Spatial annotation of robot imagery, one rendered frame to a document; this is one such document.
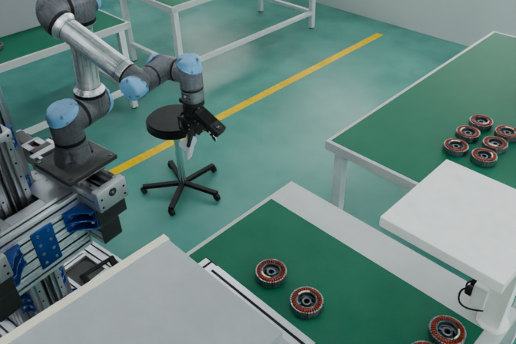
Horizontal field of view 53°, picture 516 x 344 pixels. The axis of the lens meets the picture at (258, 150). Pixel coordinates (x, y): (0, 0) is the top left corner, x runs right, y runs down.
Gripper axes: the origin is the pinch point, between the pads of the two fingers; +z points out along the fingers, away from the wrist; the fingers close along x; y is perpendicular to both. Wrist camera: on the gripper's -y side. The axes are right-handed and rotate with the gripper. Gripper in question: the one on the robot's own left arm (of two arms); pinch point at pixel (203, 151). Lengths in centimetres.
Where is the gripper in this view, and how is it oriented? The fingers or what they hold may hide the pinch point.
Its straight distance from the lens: 182.0
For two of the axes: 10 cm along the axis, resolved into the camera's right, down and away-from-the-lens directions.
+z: 0.3, 8.2, 5.8
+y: -8.0, -3.3, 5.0
